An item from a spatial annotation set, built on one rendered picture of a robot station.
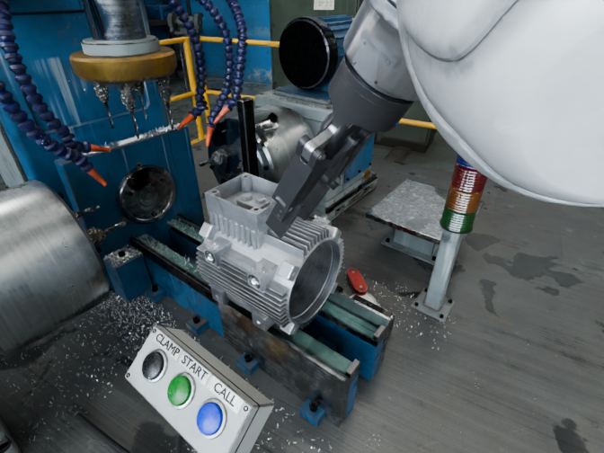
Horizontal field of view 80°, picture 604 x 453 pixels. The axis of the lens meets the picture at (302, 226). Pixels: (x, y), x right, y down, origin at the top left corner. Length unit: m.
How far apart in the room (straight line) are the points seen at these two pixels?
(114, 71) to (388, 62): 0.52
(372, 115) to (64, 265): 0.51
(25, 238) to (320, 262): 0.47
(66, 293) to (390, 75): 0.57
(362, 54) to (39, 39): 0.75
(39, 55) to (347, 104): 0.73
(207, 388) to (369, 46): 0.36
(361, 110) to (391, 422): 0.56
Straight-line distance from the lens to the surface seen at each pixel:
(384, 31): 0.30
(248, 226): 0.58
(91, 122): 0.99
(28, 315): 0.68
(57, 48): 0.96
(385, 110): 0.33
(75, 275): 0.67
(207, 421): 0.42
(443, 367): 0.82
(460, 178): 0.72
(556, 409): 0.86
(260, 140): 0.88
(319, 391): 0.67
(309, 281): 0.71
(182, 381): 0.44
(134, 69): 0.72
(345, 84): 0.33
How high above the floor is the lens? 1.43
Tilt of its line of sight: 34 degrees down
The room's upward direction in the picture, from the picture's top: straight up
